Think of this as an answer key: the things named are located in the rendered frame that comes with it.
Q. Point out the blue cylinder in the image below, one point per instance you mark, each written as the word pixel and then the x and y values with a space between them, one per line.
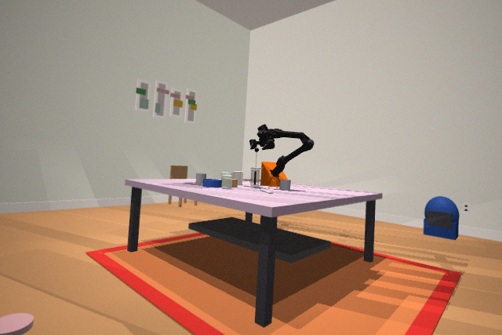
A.
pixel 212 183

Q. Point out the dark grey flat shelf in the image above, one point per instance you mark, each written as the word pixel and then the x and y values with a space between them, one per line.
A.
pixel 290 246

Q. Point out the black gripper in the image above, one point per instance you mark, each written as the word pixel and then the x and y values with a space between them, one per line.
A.
pixel 266 144

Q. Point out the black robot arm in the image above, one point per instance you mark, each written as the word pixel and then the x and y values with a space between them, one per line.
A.
pixel 308 144

